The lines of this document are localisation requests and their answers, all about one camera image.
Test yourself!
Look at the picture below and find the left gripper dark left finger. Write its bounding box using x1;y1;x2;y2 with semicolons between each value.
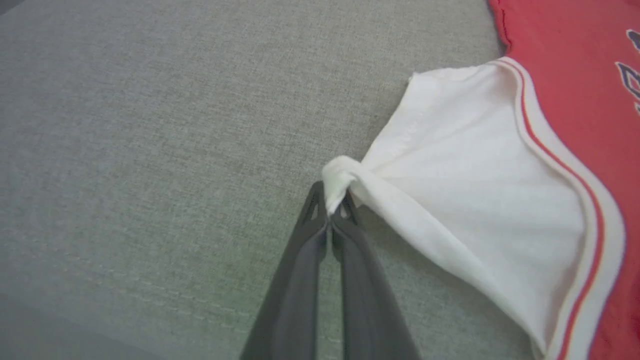
240;181;331;360

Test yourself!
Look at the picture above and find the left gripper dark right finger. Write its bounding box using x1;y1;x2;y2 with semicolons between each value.
330;192;421;360

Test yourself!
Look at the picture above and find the red and white shirt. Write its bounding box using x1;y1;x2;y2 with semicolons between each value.
321;0;640;360

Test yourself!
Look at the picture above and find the grey fabric sofa cushion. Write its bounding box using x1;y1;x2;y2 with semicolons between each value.
0;0;546;360

